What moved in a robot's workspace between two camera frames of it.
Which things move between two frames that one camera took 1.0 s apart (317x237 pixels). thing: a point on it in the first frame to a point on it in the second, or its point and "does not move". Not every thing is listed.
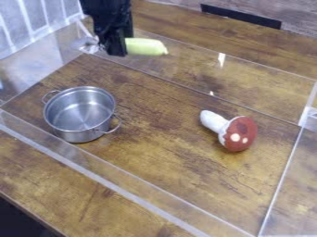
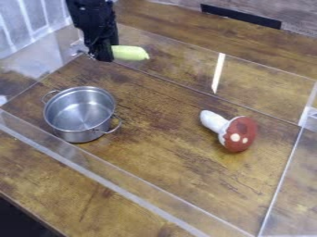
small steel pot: [79, 113] does not move
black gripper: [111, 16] to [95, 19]
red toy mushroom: [237, 130] does not move
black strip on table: [241, 17] does not move
